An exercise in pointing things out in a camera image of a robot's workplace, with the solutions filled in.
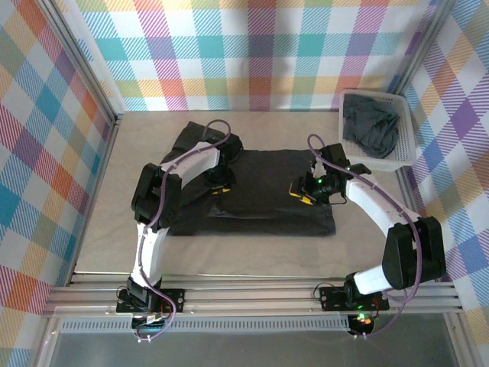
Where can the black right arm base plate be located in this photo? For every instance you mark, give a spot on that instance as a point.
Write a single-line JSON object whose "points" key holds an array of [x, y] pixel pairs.
{"points": [[328, 302]]}

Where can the white plastic basket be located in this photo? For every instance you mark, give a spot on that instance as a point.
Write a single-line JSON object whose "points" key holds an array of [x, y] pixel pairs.
{"points": [[405, 149]]}

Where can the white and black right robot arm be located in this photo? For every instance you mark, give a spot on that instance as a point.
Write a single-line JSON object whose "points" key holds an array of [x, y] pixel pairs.
{"points": [[366, 199]]}

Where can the long aluminium frame rail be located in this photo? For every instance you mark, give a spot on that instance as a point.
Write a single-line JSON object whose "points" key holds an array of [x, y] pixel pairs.
{"points": [[248, 298]]}

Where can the grey metal panel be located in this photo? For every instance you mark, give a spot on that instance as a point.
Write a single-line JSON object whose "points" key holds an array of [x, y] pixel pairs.
{"points": [[248, 349]]}

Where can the grey crumpled t-shirt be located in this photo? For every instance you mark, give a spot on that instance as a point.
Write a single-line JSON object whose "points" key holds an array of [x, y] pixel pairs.
{"points": [[368, 130]]}

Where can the small electronics board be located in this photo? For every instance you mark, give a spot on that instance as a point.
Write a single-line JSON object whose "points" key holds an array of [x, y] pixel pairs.
{"points": [[363, 321], [151, 323]]}

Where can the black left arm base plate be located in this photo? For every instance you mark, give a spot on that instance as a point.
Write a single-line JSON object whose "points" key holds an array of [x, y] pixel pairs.
{"points": [[177, 298]]}

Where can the black t-shirt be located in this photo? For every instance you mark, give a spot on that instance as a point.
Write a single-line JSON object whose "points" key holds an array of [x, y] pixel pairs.
{"points": [[263, 179]]}

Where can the aluminium corner post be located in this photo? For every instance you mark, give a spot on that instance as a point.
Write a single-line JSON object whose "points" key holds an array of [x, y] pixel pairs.
{"points": [[424, 46], [82, 65]]}

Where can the plaid backdrop cloth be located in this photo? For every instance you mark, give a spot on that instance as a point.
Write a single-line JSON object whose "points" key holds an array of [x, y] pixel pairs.
{"points": [[267, 46]]}

